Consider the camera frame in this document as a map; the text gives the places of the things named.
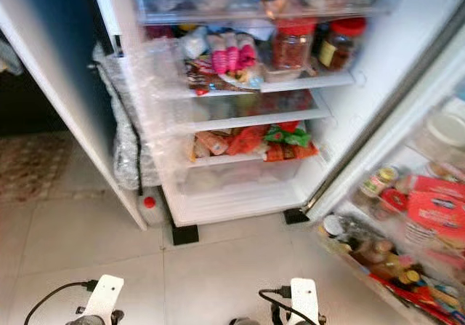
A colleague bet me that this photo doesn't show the glass fridge shelf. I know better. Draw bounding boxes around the glass fridge shelf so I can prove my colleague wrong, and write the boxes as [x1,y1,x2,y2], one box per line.
[163,71,357,100]
[174,107,331,133]
[185,151,320,169]

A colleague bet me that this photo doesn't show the fridge door with shelves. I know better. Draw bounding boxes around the fridge door with shelves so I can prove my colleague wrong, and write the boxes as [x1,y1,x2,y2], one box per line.
[305,49,465,325]

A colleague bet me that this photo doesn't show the fridge with black door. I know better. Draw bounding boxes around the fridge with black door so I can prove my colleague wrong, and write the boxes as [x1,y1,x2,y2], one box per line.
[91,0,465,247]

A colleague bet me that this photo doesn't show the patterned floor mat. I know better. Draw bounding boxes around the patterned floor mat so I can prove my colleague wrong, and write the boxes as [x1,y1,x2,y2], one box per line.
[0,132,77,202]

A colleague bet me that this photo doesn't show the black cabinet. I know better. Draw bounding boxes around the black cabinet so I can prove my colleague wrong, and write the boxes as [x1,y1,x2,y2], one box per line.
[0,38,44,133]

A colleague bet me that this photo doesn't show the clear bubble wrap sheet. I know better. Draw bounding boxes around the clear bubble wrap sheet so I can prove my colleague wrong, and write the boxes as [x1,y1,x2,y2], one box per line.
[91,41,190,191]

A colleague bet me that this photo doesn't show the brown snack packet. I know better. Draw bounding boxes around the brown snack packet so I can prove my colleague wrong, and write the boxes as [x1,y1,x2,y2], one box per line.
[185,56,226,97]

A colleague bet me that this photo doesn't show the brown food packet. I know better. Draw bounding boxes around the brown food packet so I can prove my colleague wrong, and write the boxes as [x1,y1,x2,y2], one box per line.
[195,131,230,159]

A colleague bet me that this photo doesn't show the white plastic bag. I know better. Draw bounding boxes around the white plastic bag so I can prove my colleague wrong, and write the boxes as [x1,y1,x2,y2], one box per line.
[178,27,210,60]

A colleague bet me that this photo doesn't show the clear crisper drawer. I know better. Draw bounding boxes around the clear crisper drawer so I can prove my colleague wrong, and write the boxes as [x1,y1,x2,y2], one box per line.
[178,158,306,195]

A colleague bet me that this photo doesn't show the orange food packet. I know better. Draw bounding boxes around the orange food packet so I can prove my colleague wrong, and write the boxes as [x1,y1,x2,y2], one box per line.
[225,125,270,156]

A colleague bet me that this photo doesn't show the white plate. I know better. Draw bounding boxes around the white plate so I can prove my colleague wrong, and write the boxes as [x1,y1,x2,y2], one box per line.
[218,67,264,91]

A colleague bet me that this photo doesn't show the red food bag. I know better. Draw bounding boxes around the red food bag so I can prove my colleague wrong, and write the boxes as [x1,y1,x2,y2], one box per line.
[243,91,313,115]

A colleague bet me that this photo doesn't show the orange red flat packet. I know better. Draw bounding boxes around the orange red flat packet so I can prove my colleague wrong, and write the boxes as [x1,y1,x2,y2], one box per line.
[265,143,319,162]

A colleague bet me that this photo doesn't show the green food packet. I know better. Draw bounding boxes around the green food packet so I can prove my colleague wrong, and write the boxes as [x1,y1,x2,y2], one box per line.
[264,124,313,148]

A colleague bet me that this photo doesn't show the red lid chili jar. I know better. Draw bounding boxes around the red lid chili jar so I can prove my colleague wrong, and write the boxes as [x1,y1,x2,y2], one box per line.
[272,18,317,71]

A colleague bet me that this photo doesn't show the small white lid jar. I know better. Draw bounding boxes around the small white lid jar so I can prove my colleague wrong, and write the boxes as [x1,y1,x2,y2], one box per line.
[322,214,346,238]

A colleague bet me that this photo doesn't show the red lid jar yellow label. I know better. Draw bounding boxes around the red lid jar yellow label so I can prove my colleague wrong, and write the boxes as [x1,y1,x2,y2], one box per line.
[316,17,368,71]

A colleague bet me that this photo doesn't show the yellow cap glass bottle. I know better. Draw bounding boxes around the yellow cap glass bottle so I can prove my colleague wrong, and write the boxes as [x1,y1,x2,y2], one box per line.
[360,166,400,198]

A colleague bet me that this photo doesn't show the brown glass jar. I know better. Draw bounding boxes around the brown glass jar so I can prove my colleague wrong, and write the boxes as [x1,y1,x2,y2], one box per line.
[352,238,393,268]

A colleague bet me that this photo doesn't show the red flour box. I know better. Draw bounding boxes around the red flour box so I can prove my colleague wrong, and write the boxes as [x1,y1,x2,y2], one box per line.
[403,174,465,242]

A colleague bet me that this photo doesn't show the white lid clear container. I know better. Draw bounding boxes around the white lid clear container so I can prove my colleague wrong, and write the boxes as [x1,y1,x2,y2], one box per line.
[418,107,465,162]

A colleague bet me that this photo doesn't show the black fridge power cable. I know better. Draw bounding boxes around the black fridge power cable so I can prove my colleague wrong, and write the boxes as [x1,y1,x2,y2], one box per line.
[91,62,145,195]

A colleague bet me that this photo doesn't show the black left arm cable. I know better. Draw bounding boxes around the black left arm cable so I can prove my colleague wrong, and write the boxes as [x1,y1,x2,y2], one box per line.
[23,279,99,325]

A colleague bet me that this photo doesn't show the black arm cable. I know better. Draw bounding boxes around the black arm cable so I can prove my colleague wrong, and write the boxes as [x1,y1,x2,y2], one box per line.
[258,286,320,325]
[23,279,99,325]

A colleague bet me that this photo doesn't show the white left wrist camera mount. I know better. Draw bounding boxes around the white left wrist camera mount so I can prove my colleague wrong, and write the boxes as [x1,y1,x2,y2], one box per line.
[81,274,126,320]

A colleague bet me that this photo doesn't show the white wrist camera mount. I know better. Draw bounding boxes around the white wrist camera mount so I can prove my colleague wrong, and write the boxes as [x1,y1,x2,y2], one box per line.
[81,274,126,320]
[287,278,320,322]

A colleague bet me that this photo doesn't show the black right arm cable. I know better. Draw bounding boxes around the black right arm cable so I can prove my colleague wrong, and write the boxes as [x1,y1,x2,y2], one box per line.
[258,286,320,325]

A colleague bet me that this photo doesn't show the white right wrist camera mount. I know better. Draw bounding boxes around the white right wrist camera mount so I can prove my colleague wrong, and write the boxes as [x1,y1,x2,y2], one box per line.
[287,278,320,322]

